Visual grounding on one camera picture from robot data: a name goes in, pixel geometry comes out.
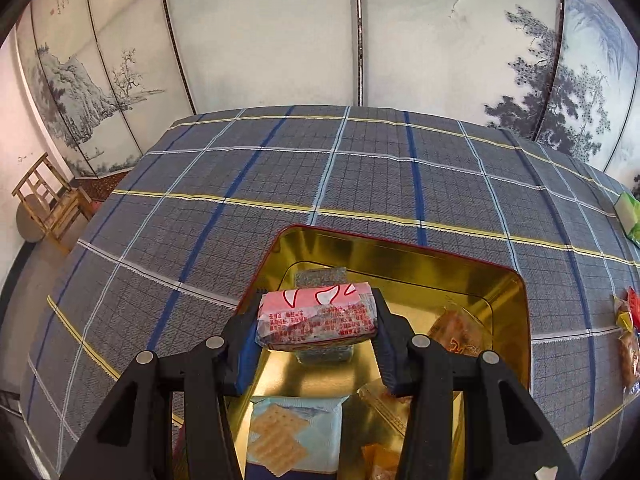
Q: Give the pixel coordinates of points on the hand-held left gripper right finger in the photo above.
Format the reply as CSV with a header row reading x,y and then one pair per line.
x,y
392,360

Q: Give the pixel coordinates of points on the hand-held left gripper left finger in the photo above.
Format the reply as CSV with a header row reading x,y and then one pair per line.
x,y
245,365

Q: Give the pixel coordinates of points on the clear packet of orange crackers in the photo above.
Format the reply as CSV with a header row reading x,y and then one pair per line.
x,y
452,330

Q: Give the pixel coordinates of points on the red tin box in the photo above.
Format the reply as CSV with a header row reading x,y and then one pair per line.
x,y
400,280

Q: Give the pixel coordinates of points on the pink snack packet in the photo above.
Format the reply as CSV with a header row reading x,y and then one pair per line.
x,y
315,317

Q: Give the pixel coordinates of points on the blue white cracker pack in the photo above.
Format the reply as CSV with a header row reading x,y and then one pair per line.
x,y
295,435

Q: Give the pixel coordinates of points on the orange snack packet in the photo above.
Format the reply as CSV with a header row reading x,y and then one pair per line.
x,y
382,462

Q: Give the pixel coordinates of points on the dark grey snack packet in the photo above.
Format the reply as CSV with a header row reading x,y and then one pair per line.
x,y
320,277

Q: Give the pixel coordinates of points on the small yellow candy packet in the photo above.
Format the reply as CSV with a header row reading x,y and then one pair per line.
x,y
624,317

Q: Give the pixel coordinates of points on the red snack packet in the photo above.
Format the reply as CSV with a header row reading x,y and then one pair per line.
x,y
635,307

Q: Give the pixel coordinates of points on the blue plaid tablecloth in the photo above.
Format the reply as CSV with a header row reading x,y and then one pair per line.
x,y
350,175

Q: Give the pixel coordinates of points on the light wooden chair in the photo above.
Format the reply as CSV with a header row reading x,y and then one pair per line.
x,y
55,210

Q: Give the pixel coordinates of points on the round stone disc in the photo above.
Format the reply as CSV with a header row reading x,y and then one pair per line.
x,y
26,222

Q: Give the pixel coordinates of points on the green snack bag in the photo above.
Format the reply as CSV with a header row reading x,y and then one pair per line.
x,y
630,215

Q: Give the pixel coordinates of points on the painted folding screen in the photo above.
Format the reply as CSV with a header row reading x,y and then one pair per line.
x,y
275,35

